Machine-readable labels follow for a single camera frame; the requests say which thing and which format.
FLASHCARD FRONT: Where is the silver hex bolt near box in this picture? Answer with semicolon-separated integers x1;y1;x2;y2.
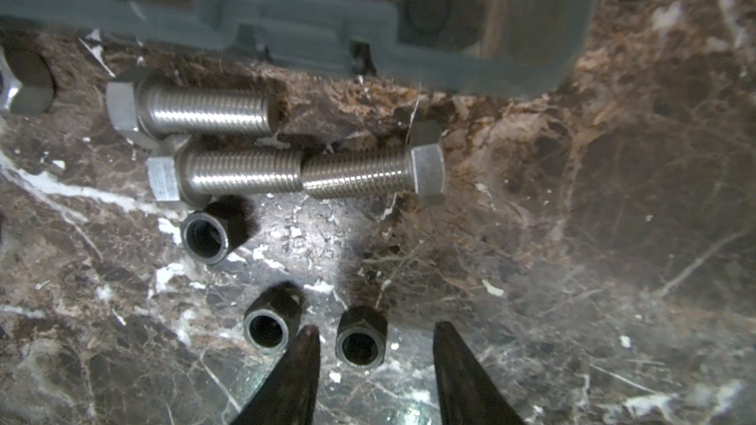
106;80;280;148

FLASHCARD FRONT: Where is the clear plastic compartment box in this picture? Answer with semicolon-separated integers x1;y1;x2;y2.
1;0;596;98

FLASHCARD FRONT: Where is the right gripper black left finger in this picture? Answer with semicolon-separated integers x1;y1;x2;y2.
232;326;321;425

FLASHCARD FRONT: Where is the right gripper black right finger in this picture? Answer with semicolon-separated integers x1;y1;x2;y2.
433;322;525;425

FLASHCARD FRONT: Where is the silver hex bolt middle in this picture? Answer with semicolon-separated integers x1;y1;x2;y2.
147;148;303;208

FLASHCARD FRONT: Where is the silver hex bolt far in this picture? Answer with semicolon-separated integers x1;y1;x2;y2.
301;143;446;205

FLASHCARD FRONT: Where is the black hex nut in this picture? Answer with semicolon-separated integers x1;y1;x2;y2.
180;201;249;265
336;306;388;369
242;281;305;355

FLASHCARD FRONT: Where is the silver hex nut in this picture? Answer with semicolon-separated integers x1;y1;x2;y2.
1;47;54;116

